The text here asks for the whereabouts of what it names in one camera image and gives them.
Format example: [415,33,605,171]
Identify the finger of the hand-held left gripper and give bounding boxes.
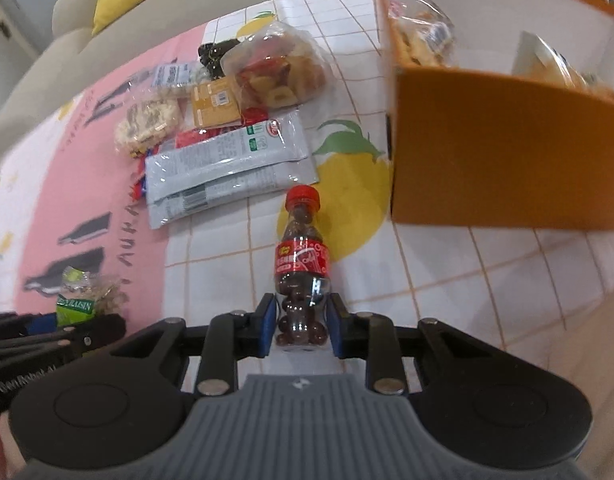
[52,314,128,358]

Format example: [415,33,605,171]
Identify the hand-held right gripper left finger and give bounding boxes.
[109,292,278,396]

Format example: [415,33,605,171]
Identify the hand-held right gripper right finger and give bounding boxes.
[327,292,498,396]

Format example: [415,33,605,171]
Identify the green raisin packet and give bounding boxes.
[56,266,125,326]

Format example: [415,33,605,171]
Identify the small red label cola bottle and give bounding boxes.
[272,185,334,348]

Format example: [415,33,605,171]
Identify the orange cardboard box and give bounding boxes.
[369,0,614,233]

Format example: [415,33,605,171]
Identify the clear packet of white balls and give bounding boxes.
[132,60,205,98]

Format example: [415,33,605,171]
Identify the pink and white printed tablecloth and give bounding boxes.
[0,0,614,411]

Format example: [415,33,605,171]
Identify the plain silver snack packet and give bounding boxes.
[147,157,320,231]

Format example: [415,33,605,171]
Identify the silver packet with green label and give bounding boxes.
[144,110,310,206]

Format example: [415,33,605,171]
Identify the red snack packet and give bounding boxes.
[174,107,268,148]

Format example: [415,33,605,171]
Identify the clear bag of nuts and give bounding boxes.
[114,97,182,158]

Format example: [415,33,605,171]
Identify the orange yellow snack packet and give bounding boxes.
[192,77,242,128]

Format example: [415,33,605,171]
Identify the clear dried fruit bag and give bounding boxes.
[221,22,328,111]

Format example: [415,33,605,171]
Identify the black gold snack packet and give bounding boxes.
[197,40,240,81]

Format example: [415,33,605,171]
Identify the clear cookie bag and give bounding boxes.
[387,0,460,68]

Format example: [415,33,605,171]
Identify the beige sofa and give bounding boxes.
[0,0,378,146]

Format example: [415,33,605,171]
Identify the white snack packet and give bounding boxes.
[512,30,588,88]

